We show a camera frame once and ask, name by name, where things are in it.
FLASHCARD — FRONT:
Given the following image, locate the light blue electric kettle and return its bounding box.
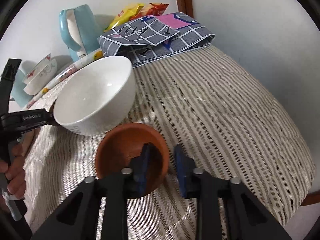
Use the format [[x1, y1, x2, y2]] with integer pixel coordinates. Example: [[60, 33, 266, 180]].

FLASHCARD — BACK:
[[59, 4, 101, 62]]

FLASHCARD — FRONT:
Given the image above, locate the white ceramic bowl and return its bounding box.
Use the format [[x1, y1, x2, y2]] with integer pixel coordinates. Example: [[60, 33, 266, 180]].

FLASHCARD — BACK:
[[53, 56, 137, 136]]

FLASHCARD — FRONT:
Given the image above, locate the red snack bag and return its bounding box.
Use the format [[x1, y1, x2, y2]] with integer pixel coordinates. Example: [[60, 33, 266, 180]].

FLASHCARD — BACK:
[[139, 3, 169, 18]]

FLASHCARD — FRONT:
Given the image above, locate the light blue thermos jug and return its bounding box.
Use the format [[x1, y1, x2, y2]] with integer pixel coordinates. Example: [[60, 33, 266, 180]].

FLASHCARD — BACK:
[[10, 61, 33, 107]]

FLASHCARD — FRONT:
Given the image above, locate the brown wooden baseboard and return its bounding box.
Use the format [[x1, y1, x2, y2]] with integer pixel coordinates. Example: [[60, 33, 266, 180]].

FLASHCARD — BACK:
[[300, 186, 319, 207]]

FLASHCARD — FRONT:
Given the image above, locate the rolled patterned table mat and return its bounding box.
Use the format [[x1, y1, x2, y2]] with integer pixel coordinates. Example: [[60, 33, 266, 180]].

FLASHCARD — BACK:
[[25, 50, 103, 109]]

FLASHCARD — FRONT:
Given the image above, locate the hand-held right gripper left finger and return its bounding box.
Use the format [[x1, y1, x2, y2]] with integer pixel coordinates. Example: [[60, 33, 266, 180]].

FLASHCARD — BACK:
[[30, 143, 153, 240]]

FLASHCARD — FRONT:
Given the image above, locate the small brown bowl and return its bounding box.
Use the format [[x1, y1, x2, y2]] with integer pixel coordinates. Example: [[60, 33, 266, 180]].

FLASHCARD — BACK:
[[95, 123, 170, 196]]

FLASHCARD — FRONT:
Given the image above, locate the person's left hand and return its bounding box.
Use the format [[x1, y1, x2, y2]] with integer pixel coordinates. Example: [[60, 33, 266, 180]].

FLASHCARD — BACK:
[[0, 142, 27, 200]]

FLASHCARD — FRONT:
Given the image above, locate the yellow snack bag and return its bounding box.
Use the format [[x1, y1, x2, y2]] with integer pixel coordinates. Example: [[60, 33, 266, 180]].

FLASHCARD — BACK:
[[104, 3, 145, 33]]

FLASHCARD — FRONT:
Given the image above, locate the patterned white bowl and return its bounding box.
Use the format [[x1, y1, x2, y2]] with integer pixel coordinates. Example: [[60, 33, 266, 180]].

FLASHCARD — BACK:
[[23, 53, 52, 84], [24, 57, 57, 96]]

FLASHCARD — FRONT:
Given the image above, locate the grey checked cloth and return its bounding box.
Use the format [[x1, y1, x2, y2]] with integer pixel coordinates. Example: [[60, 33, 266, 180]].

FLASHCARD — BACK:
[[97, 12, 215, 68]]

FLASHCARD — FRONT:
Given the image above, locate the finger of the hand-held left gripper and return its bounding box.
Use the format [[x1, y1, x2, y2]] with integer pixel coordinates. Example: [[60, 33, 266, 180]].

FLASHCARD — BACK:
[[46, 110, 60, 127]]

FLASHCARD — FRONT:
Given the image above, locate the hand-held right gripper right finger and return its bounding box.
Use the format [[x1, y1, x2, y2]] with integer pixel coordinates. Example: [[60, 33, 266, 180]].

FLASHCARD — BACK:
[[174, 144, 293, 240]]

